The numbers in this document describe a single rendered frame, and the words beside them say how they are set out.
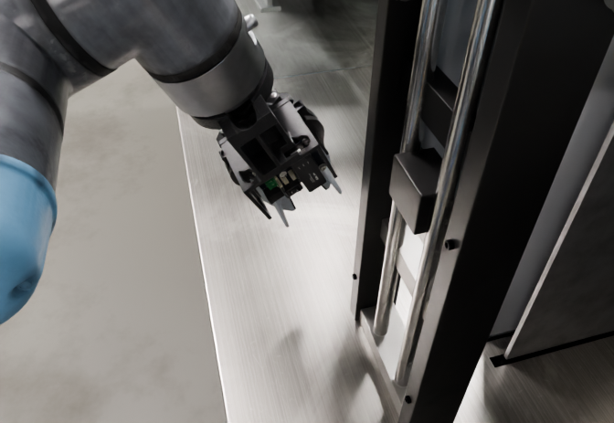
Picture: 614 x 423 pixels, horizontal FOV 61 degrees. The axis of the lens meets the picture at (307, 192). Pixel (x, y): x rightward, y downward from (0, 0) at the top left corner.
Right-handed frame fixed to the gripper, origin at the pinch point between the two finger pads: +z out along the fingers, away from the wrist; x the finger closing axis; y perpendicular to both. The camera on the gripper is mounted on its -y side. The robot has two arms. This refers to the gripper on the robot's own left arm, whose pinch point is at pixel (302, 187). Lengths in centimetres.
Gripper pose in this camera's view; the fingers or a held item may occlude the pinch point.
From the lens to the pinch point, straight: 56.1
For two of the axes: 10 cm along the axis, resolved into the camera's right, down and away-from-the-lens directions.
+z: 3.3, 4.6, 8.2
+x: 8.4, -5.3, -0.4
